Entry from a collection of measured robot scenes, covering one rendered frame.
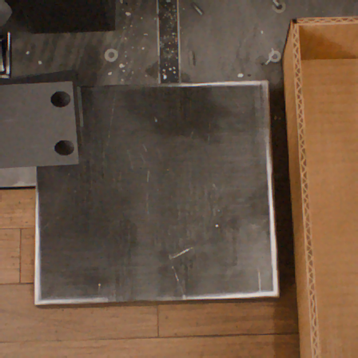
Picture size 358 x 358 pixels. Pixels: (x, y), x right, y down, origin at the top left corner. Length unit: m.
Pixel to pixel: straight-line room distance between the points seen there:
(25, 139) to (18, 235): 0.22
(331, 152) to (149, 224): 0.14
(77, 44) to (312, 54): 0.18
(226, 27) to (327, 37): 0.09
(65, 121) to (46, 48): 0.26
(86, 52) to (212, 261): 0.19
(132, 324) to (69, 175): 0.11
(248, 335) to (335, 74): 0.20
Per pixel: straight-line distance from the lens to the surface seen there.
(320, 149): 0.72
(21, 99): 0.49
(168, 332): 0.69
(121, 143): 0.70
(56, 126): 0.49
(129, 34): 0.75
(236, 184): 0.69
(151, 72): 0.74
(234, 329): 0.69
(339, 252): 0.70
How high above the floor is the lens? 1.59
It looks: 75 degrees down
